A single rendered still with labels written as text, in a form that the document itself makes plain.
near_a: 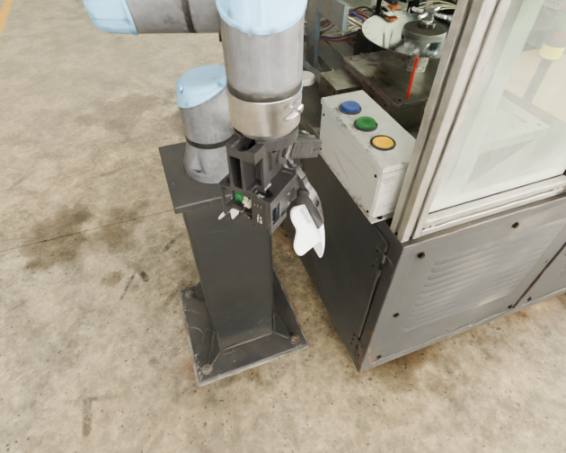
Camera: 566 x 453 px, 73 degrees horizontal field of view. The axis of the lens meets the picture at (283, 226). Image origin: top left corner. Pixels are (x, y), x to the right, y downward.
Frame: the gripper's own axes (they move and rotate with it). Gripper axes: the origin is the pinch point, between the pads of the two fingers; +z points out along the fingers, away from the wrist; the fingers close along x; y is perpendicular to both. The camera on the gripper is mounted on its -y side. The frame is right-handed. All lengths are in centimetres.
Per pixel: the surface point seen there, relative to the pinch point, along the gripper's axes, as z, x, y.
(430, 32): -5, 0, -76
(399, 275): 30.1, 16.8, -26.4
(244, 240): 34.7, -22.9, -20.4
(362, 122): 0.3, -1.0, -35.7
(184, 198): 16.3, -31.6, -11.3
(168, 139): 91, -141, -103
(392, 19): -4, -12, -84
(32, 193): 91, -168, -30
